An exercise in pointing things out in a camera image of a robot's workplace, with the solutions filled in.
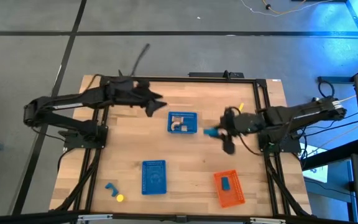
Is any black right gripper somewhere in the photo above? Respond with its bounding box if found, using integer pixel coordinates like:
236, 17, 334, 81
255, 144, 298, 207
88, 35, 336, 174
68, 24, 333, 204
213, 106, 265, 156

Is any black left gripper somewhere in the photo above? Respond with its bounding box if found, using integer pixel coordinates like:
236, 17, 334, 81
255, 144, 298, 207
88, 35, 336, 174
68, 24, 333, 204
109, 70, 168, 118

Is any blue plastic basket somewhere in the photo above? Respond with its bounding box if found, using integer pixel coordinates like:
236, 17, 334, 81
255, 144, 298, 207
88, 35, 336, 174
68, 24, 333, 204
141, 159, 168, 196
167, 111, 198, 134

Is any black flat box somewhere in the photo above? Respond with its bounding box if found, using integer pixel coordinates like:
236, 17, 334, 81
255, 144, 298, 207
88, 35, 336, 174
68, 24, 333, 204
188, 71, 246, 79

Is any orange plastic basket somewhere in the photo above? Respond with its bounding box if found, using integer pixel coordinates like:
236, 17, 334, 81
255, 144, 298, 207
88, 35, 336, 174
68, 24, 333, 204
213, 169, 246, 208

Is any blue arch block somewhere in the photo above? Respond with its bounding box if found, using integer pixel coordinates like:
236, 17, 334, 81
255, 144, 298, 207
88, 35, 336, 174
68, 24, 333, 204
104, 182, 119, 198

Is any white printed paper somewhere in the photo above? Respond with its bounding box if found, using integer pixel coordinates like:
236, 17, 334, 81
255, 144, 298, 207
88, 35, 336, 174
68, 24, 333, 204
302, 145, 329, 184

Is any black aluminium table frame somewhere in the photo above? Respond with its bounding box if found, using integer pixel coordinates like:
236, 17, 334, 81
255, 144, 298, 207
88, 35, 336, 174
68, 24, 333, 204
50, 70, 316, 218

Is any black cable bundle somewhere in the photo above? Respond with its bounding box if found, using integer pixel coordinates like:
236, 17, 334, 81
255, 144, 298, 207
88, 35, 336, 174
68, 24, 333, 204
54, 149, 103, 213
265, 154, 311, 218

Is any silver bracket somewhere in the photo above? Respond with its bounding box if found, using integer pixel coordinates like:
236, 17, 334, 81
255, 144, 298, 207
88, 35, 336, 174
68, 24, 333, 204
249, 217, 287, 224
77, 213, 114, 223

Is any black looped cable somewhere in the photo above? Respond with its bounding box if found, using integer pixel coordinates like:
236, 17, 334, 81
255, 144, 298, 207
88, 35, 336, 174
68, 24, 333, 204
317, 79, 336, 100

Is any white thin cable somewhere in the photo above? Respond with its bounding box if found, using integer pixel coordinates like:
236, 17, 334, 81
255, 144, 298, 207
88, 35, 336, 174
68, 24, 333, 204
240, 0, 334, 17

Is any orange thin cable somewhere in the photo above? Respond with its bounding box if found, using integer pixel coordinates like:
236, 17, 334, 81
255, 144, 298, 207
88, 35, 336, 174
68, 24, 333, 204
261, 0, 308, 16

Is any yellow cable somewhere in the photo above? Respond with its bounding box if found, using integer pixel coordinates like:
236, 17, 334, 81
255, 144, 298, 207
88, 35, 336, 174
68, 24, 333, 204
337, 95, 357, 104

